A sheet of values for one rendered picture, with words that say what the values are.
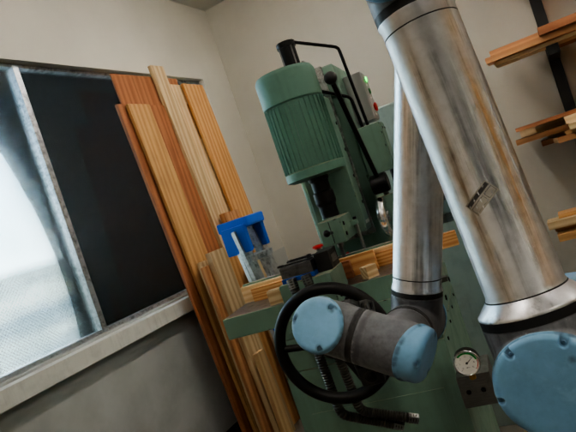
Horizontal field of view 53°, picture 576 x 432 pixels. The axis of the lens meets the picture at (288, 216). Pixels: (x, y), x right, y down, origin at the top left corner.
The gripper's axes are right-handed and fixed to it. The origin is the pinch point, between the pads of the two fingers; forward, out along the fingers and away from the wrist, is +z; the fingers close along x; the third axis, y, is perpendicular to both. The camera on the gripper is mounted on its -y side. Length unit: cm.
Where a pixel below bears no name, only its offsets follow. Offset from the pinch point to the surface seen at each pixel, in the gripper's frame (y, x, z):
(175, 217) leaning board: 92, 120, 123
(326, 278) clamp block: 17.7, 10.6, 8.6
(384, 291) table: 12.9, 0.0, 20.5
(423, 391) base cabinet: -12.8, -1.6, 29.7
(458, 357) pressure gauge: -6.7, -13.2, 20.9
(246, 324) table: 13.5, 39.6, 20.2
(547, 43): 139, -81, 178
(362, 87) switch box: 81, -4, 42
